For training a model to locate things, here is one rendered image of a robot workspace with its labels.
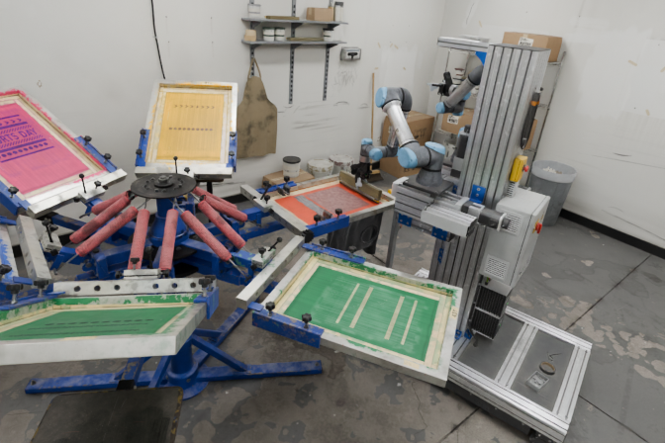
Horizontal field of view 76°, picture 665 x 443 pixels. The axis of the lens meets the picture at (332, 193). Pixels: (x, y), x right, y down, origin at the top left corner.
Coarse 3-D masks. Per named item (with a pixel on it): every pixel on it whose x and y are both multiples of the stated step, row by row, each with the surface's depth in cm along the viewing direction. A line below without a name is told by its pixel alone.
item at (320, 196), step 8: (336, 184) 310; (312, 192) 294; (320, 192) 295; (328, 192) 296; (336, 192) 297; (344, 192) 298; (352, 192) 299; (280, 200) 279; (288, 200) 280; (296, 200) 281; (312, 200) 283; (320, 200) 284; (328, 200) 285; (288, 208) 270; (296, 208) 271; (304, 208) 272
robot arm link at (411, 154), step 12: (384, 96) 244; (396, 96) 245; (384, 108) 246; (396, 108) 243; (396, 120) 240; (396, 132) 239; (408, 132) 236; (408, 144) 231; (408, 156) 228; (420, 156) 229
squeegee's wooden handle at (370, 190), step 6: (342, 174) 306; (348, 174) 302; (342, 180) 308; (348, 180) 302; (354, 180) 297; (354, 186) 298; (366, 186) 289; (372, 186) 286; (366, 192) 290; (372, 192) 285; (378, 192) 281; (378, 198) 283
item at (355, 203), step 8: (336, 200) 286; (344, 200) 287; (352, 200) 288; (360, 200) 288; (368, 200) 290; (328, 208) 274; (336, 208) 275; (344, 208) 276; (352, 208) 277; (360, 208) 278; (296, 216) 261; (304, 216) 262; (312, 216) 263; (336, 216) 265
